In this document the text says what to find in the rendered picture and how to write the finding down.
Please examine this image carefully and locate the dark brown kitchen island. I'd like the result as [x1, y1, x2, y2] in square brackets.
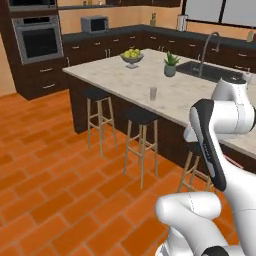
[65, 73, 256, 174]

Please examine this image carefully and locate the dark brown cupboard run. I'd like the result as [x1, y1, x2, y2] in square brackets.
[62, 24, 256, 73]

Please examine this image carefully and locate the silver wall oven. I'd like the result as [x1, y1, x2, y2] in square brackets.
[11, 14, 65, 66]

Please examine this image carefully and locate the dark brown tall oven cabinet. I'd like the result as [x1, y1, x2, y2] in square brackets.
[0, 0, 70, 101]

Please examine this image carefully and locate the small knife block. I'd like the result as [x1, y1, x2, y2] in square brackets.
[149, 12, 158, 27]

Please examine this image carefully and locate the green potted plant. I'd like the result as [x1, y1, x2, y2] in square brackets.
[162, 51, 181, 78]

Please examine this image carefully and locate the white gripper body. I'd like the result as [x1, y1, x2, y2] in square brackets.
[183, 123, 202, 144]

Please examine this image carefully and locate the clear glass cup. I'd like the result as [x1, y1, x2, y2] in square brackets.
[149, 86, 158, 102]

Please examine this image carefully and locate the black framed window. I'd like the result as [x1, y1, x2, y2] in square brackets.
[181, 0, 256, 29]

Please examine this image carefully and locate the silver microwave oven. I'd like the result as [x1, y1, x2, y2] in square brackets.
[80, 14, 110, 35]

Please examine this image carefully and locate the dark sink basin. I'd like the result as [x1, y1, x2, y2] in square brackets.
[175, 60, 249, 84]

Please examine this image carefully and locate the grey curved tap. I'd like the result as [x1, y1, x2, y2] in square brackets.
[198, 31, 221, 78]

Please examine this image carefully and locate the black seat wooden bar stool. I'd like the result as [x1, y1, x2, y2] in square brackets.
[122, 106, 161, 190]
[82, 86, 119, 160]
[176, 141, 218, 195]

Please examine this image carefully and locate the grey fruit bowl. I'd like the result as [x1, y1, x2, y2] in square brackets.
[120, 53, 145, 70]

